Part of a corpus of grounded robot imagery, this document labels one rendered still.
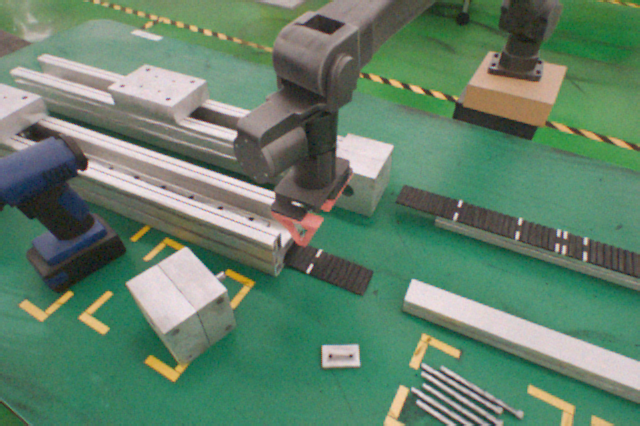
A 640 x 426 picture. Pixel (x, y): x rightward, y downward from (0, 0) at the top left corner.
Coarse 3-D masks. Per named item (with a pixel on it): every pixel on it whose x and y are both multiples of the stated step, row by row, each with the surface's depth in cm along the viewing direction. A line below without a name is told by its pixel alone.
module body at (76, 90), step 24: (24, 72) 96; (48, 72) 103; (72, 72) 99; (96, 72) 96; (48, 96) 96; (72, 96) 94; (96, 96) 89; (96, 120) 94; (120, 120) 90; (144, 120) 87; (192, 120) 83; (216, 120) 88; (168, 144) 88; (192, 144) 85; (216, 144) 81; (240, 168) 83; (288, 168) 77
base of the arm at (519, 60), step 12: (504, 48) 99; (516, 48) 96; (528, 48) 95; (492, 60) 102; (504, 60) 98; (516, 60) 96; (528, 60) 96; (540, 60) 102; (492, 72) 100; (504, 72) 99; (516, 72) 98; (528, 72) 98; (540, 72) 98
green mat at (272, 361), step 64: (0, 64) 117; (128, 64) 117; (192, 64) 117; (256, 64) 117; (384, 128) 96; (448, 128) 96; (384, 192) 81; (448, 192) 81; (512, 192) 81; (576, 192) 81; (0, 256) 70; (128, 256) 70; (384, 256) 70; (448, 256) 70; (512, 256) 70; (0, 320) 61; (64, 320) 61; (128, 320) 61; (256, 320) 61; (320, 320) 61; (384, 320) 61; (576, 320) 61; (0, 384) 55; (64, 384) 55; (128, 384) 55; (192, 384) 55; (256, 384) 55; (320, 384) 55; (384, 384) 55; (448, 384) 55; (512, 384) 55; (576, 384) 55
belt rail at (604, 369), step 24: (432, 288) 62; (432, 312) 60; (456, 312) 59; (480, 312) 59; (480, 336) 58; (504, 336) 56; (528, 336) 56; (552, 336) 56; (552, 360) 55; (576, 360) 54; (600, 360) 54; (624, 360) 54; (600, 384) 54; (624, 384) 52
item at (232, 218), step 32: (32, 128) 84; (64, 128) 81; (96, 160) 78; (128, 160) 77; (160, 160) 74; (96, 192) 74; (128, 192) 69; (160, 192) 68; (192, 192) 74; (224, 192) 70; (256, 192) 68; (160, 224) 72; (192, 224) 67; (224, 224) 63; (256, 224) 63; (256, 256) 66
